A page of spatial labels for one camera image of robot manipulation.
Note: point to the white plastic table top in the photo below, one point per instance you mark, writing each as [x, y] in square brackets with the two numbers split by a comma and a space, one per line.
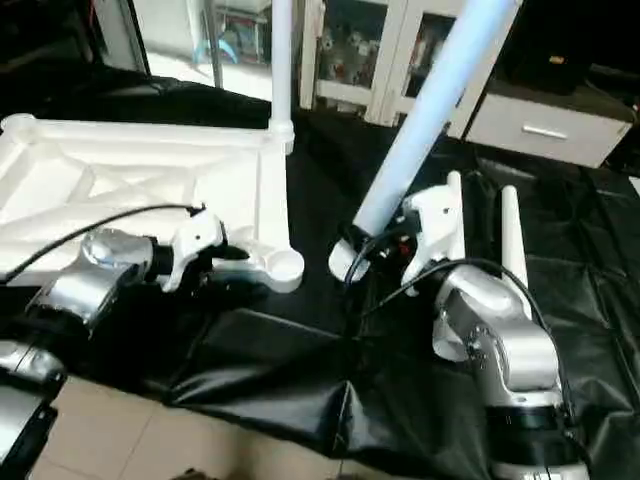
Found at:
[130, 170]

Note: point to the white plastic table leg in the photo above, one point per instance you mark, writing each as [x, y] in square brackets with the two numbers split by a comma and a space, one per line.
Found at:
[282, 60]
[513, 230]
[430, 100]
[455, 200]

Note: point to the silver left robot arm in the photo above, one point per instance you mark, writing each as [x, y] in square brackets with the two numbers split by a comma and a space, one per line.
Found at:
[80, 290]

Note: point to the black work surface mat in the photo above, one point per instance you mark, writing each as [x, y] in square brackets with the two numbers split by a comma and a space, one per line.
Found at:
[300, 380]

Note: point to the white glass door cabinet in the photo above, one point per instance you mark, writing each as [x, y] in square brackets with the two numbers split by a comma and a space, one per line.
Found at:
[350, 50]

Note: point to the white drawer unit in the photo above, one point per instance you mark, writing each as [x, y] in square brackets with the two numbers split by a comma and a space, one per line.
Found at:
[545, 125]

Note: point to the colourful background box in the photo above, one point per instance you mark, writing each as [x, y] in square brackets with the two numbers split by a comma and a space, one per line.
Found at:
[235, 30]

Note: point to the black equipment box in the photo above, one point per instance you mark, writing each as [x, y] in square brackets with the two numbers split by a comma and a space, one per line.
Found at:
[550, 45]

